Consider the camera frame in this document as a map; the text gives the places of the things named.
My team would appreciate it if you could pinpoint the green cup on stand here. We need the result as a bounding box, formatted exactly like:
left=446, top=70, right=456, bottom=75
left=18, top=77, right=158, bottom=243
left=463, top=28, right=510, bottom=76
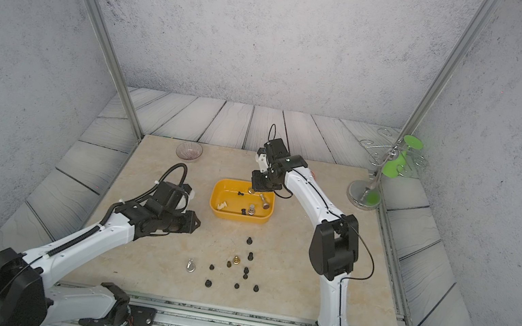
left=381, top=135, right=425, bottom=178

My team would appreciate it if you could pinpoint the yellow plastic storage box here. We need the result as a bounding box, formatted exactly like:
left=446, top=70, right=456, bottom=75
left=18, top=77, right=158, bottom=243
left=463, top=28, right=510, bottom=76
left=209, top=179, right=275, bottom=224

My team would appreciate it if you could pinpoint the small clear glass bowl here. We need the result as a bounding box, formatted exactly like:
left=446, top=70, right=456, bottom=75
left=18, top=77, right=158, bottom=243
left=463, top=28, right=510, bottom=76
left=176, top=141, right=204, bottom=161

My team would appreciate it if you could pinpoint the right aluminium corner post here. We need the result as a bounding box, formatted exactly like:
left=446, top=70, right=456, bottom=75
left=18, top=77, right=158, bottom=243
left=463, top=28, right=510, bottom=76
left=396, top=0, right=501, bottom=144

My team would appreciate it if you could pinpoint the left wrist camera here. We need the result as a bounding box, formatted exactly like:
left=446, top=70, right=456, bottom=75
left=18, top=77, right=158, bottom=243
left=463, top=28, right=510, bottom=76
left=153, top=181, right=194, bottom=212

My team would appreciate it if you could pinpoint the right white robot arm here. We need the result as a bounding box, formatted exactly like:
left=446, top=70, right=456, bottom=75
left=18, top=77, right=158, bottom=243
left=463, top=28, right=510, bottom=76
left=251, top=147, right=360, bottom=326

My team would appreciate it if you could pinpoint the cream knight chess piece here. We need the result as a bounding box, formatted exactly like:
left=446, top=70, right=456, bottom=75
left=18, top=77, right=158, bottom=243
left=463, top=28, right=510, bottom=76
left=217, top=201, right=228, bottom=210

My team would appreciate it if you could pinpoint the silver queen chess piece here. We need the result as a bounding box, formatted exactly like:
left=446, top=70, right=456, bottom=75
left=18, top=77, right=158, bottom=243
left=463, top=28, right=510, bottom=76
left=260, top=194, right=270, bottom=210

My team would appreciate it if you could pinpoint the gold pawn chess piece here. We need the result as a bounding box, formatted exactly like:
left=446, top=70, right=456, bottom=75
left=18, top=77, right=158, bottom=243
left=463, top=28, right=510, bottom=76
left=232, top=255, right=241, bottom=265

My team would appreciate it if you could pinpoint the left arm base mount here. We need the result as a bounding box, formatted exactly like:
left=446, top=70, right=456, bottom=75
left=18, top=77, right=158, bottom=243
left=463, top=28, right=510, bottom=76
left=79, top=282, right=157, bottom=326

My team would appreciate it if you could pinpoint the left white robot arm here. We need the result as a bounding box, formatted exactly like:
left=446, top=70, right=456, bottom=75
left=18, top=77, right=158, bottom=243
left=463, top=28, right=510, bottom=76
left=0, top=201, right=201, bottom=326

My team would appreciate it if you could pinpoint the left aluminium corner post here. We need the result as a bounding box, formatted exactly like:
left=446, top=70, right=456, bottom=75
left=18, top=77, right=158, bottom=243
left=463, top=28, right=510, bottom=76
left=83, top=0, right=145, bottom=143

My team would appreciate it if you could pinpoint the aluminium corner post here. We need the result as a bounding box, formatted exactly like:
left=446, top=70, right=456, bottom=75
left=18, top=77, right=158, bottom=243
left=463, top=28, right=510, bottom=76
left=396, top=0, right=501, bottom=144
left=83, top=0, right=145, bottom=143

